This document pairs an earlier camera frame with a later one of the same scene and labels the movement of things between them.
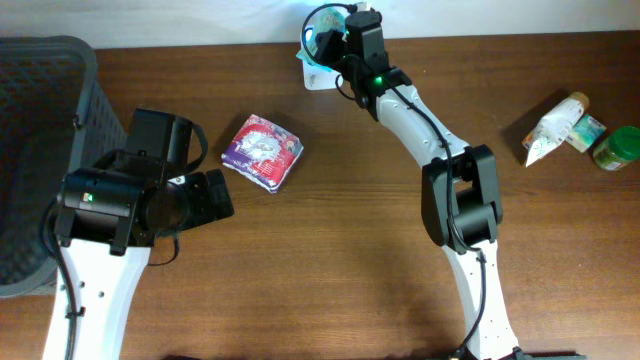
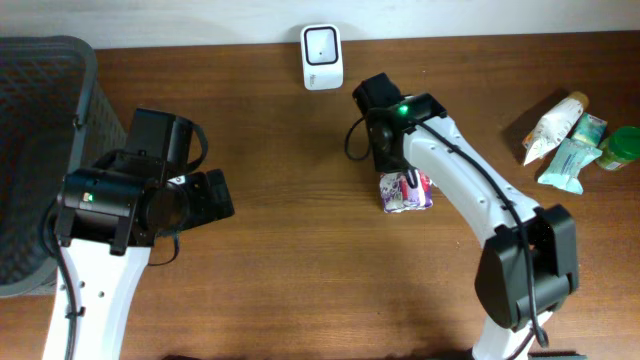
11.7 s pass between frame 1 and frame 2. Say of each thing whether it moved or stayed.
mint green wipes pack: moved
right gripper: moved
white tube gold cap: stayed
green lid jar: stayed
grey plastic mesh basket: stayed
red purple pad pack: moved
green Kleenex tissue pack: stayed
